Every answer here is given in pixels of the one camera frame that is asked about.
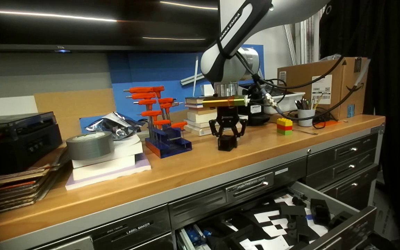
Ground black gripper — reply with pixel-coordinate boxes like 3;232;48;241
208;107;249;152

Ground small black plastic block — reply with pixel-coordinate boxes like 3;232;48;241
217;132;240;153

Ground black metal drawer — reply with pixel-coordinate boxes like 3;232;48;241
177;180;380;250

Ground blue drawer item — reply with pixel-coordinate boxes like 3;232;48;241
183;224;212;250

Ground black appliance with white label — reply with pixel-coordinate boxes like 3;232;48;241
244;85;273;127

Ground small white box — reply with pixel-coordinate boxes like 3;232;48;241
203;82;217;98

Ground stacked toy bricks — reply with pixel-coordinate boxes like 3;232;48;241
276;117;295;138

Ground thin white rod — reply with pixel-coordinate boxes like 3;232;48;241
191;55;202;99

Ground white pen cup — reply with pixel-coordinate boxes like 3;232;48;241
296;109;319;130

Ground cardboard box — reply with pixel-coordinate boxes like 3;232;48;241
277;56;371;123

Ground checkerboard paper sheet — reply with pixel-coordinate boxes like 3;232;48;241
230;194;333;250

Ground silver foil packets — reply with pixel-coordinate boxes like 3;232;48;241
81;112;142;141

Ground stack of white books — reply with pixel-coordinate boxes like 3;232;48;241
65;134;153;192

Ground black tool cabinet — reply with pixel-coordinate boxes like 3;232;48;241
0;124;388;250

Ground brown cardboard sheet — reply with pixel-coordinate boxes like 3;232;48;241
34;88;117;141

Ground black television screen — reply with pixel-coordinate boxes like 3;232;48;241
0;0;223;53

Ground black curtain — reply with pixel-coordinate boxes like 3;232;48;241
320;0;400;250

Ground black electronic device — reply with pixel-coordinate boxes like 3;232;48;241
0;110;65;178

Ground stack of dark folders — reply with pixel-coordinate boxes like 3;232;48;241
0;145;70;216

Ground white board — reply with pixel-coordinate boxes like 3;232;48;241
0;95;41;120

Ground aluminium rail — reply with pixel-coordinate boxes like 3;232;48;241
180;69;212;88

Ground blue wall board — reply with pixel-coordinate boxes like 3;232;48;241
108;44;267;124

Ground black looped cable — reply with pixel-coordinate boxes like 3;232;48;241
312;110;341;131

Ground aluminium frame stand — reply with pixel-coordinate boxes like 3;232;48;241
283;20;315;67

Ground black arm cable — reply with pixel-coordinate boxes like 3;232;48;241
237;50;373;123

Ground grey duct tape roll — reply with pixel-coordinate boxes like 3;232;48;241
66;131;117;162

